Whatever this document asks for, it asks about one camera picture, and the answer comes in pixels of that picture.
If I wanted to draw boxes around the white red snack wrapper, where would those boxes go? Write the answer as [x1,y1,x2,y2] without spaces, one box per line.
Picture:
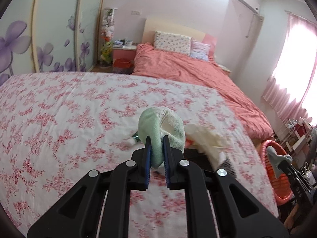
[185,139,195,149]

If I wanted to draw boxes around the pink bedside table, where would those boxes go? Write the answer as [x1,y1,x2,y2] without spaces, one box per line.
[112,45,137,63]
[218,64,231,76]

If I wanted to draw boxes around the light green towel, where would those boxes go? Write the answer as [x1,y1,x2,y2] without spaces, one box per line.
[137,107,185,169]

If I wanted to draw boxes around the white wire rack shelf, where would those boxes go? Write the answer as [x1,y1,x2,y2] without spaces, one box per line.
[274,118,316,170]

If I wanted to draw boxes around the floral pink white tablecloth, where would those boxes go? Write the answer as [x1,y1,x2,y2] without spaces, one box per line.
[1,73,278,235]

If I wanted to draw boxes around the grey sock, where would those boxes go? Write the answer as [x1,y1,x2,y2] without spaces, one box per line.
[266,146,293,179]

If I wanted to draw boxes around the orange plastic laundry basket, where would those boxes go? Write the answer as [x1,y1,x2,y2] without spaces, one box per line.
[258,140,297,206]

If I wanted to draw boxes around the floral white pillow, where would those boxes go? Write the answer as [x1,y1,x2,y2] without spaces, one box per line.
[154,31,191,55]

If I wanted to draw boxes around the right pink bedside table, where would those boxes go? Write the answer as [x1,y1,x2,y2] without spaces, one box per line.
[218,64,231,76]

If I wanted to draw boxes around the floral sliding wardrobe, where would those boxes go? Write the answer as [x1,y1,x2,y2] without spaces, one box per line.
[1,0,102,82]

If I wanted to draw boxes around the striped pink pillow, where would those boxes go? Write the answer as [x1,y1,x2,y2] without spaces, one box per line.
[190,39,211,62]

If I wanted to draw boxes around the salmon pink bed duvet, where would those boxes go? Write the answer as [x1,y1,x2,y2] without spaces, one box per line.
[133,43,273,140]

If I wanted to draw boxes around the red bin by nightstand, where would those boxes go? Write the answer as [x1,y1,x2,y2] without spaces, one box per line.
[113,58,132,71]

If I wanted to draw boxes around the plush toy display tube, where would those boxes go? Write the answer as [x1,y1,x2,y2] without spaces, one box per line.
[100,8,116,68]

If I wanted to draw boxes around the black foam mesh sheet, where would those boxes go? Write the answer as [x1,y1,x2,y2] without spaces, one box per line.
[184,148,237,178]

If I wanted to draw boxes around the small green box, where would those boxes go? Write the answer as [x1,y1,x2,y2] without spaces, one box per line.
[126,132,141,146]

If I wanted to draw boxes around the beige pink headboard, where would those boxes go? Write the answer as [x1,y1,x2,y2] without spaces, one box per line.
[141,18,217,58]

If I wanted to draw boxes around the white wall air conditioner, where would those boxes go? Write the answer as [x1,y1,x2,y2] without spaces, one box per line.
[237,0,260,13]

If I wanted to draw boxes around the pink window curtain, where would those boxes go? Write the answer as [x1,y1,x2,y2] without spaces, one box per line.
[262,13,316,126]

